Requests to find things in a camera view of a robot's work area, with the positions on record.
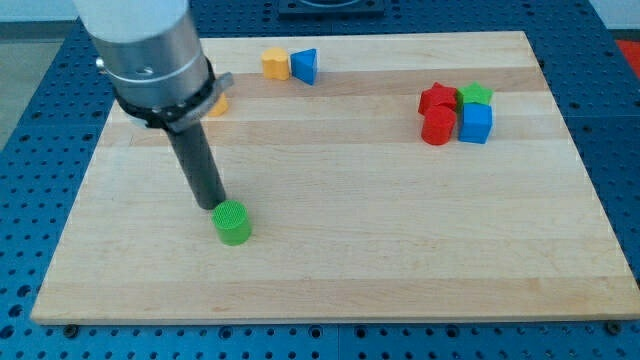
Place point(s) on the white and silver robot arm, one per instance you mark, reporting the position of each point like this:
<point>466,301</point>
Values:
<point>151,52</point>

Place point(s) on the yellow hexagon block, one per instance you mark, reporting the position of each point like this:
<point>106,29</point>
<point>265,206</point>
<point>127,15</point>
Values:
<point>220,107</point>

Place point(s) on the light wooden board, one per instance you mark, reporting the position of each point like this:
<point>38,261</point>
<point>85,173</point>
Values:
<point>354,217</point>

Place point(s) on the green cylinder block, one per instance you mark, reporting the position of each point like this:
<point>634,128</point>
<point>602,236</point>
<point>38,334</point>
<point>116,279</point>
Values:
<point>231,221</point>

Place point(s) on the blue triangle block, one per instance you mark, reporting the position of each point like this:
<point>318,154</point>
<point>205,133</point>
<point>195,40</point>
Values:
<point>304,65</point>

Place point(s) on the yellow heart block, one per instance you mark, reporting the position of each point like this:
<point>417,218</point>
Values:
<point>275,63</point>

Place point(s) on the red cylinder block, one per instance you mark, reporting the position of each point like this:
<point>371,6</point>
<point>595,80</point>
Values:
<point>438,125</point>

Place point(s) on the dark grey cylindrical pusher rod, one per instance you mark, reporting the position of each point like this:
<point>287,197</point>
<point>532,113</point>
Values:
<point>194,155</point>

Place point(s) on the red star block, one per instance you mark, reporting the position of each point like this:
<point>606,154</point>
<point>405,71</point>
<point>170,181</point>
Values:
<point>438,95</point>

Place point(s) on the blue cube block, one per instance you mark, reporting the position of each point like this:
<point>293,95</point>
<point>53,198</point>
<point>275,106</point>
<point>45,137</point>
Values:
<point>475,123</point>

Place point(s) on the green star block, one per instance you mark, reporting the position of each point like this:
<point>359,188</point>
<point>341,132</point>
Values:
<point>475,93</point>

